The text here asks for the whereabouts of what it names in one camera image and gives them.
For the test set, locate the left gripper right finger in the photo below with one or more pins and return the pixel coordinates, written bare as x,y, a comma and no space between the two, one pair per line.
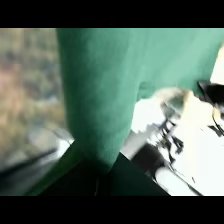
130,181

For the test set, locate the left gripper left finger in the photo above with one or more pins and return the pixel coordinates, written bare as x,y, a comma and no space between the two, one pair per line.
78,183

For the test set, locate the green T-shirt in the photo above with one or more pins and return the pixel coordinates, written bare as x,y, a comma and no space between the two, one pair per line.
100,100

